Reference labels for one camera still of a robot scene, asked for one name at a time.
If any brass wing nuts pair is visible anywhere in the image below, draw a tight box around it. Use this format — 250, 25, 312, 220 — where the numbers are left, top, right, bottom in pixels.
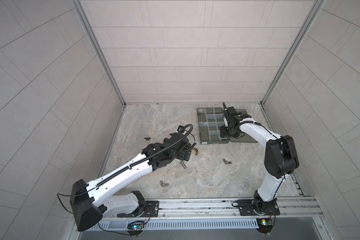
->
193, 148, 199, 156

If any right controller board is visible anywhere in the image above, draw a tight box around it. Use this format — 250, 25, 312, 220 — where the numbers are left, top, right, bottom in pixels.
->
256, 219, 274, 234

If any silver wing nut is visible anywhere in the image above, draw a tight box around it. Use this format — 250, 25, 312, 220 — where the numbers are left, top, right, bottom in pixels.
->
160, 180, 169, 188
223, 159, 232, 165

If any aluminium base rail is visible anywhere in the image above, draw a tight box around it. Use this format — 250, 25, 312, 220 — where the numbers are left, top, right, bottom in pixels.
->
151, 196, 324, 220

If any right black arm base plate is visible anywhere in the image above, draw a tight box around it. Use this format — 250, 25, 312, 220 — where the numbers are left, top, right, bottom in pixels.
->
232, 199, 280, 216

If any clear compartment organizer box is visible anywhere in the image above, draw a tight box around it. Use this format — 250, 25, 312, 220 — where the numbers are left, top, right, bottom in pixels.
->
197, 107, 257, 145

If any left controller board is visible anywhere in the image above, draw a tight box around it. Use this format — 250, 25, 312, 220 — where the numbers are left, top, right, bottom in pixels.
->
127, 221, 145, 237

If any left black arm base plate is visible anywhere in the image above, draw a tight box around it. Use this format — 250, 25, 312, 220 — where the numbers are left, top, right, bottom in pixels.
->
117, 201, 160, 218

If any silver wing nut right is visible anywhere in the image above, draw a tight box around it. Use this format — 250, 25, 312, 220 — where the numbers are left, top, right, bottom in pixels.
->
223, 159, 232, 165

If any left black cable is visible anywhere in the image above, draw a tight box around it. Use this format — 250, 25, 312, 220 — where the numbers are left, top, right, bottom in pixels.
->
95, 123, 195, 187

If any controller board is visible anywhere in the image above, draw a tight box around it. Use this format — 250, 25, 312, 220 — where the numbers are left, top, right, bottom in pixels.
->
127, 221, 145, 237
256, 219, 274, 234

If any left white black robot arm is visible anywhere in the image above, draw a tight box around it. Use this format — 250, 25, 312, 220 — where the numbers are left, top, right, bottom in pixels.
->
69, 132, 195, 232

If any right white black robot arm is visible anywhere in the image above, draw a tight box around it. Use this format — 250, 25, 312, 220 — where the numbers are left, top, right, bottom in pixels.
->
220, 103, 299, 215

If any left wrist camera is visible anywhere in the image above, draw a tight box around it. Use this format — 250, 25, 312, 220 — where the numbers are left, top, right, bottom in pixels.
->
177, 125, 184, 133

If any silver wing nut front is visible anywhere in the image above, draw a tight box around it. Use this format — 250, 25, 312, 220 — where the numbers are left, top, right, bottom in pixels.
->
160, 180, 169, 188

